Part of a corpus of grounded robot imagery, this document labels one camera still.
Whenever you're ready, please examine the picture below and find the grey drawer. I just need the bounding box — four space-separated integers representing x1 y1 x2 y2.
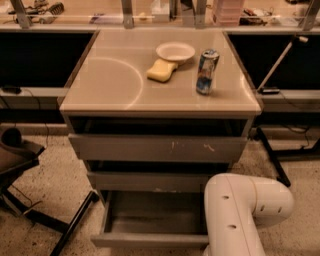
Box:
68 116 250 164
87 161 229 193
91 191 208 248

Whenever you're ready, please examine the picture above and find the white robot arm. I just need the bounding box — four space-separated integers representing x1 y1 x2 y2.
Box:
203 174 294 256

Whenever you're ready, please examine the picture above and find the grey drawer cabinet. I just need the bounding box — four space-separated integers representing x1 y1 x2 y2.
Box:
57 29 264 194

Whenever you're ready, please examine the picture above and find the yellow sponge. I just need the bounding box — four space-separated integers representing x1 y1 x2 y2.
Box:
146 59 178 82

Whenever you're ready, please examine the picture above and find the white paper bowl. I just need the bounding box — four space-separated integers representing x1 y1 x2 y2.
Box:
156 42 195 65

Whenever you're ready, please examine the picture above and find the blue silver drink can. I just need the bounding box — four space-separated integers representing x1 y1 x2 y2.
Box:
196 49 220 95

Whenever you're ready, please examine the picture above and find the black stand right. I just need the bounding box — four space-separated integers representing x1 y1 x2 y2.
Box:
256 127 320 187

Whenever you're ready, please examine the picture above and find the black stand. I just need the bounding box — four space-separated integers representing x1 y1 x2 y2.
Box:
256 127 320 187
0 128 99 256

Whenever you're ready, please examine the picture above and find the white tissue box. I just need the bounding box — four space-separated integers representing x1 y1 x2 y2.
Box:
151 0 170 23

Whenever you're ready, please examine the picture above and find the pink storage box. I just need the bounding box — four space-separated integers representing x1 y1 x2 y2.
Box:
212 0 245 26

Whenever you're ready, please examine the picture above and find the black stand left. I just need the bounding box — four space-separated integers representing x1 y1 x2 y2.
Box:
0 128 99 256

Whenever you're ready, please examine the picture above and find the black power adapter left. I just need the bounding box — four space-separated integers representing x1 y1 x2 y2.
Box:
2 86 21 95

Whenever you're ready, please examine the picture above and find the white pole with tip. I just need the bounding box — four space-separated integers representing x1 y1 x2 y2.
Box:
257 35 309 93

